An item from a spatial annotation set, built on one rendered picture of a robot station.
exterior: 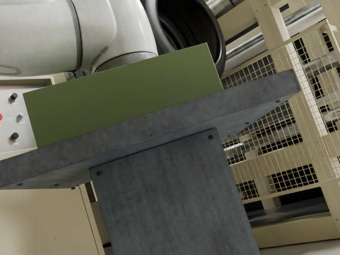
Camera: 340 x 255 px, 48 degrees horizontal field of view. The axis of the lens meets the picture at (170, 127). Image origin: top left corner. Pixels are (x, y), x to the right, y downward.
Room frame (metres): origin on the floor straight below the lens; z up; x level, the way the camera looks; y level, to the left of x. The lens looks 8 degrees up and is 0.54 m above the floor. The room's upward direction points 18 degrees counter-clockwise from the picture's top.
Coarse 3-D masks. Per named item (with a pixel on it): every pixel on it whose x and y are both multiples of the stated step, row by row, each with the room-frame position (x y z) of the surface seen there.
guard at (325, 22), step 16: (304, 32) 1.70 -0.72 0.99; (272, 48) 1.82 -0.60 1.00; (336, 48) 1.63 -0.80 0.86; (288, 64) 1.79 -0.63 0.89; (336, 96) 1.69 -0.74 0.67; (288, 128) 1.87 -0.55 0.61; (320, 128) 1.77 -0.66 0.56; (224, 144) 2.14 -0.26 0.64; (320, 144) 1.79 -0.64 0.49; (288, 160) 1.91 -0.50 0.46; (336, 160) 1.76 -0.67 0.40; (240, 176) 2.12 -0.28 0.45; (256, 176) 2.05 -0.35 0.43; (240, 192) 2.14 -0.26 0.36; (256, 192) 2.08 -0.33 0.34; (288, 192) 1.94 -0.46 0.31
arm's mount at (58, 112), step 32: (128, 64) 0.67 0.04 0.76; (160, 64) 0.68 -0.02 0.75; (192, 64) 0.68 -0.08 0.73; (32, 96) 0.66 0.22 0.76; (64, 96) 0.66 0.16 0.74; (96, 96) 0.67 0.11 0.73; (128, 96) 0.67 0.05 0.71; (160, 96) 0.68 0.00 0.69; (192, 96) 0.68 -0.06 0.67; (32, 128) 0.66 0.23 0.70; (64, 128) 0.66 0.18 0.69; (96, 128) 0.67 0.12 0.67
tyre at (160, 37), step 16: (144, 0) 1.54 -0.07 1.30; (160, 0) 1.90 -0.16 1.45; (176, 0) 1.90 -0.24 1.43; (192, 0) 1.81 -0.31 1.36; (160, 16) 2.00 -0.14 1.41; (176, 16) 2.00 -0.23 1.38; (192, 16) 1.97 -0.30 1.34; (208, 16) 1.85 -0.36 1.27; (160, 32) 1.55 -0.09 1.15; (176, 32) 2.06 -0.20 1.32; (192, 32) 2.03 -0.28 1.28; (208, 32) 1.98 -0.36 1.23; (160, 48) 1.54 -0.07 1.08; (176, 48) 2.06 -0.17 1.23; (224, 48) 1.87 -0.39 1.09; (224, 64) 1.84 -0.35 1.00
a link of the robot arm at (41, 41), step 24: (0, 0) 0.68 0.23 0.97; (24, 0) 0.69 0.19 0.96; (48, 0) 0.72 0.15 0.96; (0, 24) 0.67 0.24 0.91; (24, 24) 0.68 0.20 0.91; (48, 24) 0.70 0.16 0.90; (72, 24) 0.72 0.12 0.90; (0, 48) 0.68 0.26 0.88; (24, 48) 0.69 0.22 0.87; (48, 48) 0.72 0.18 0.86; (72, 48) 0.74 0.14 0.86; (0, 72) 0.73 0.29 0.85; (24, 72) 0.74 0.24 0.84; (48, 72) 0.77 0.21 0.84
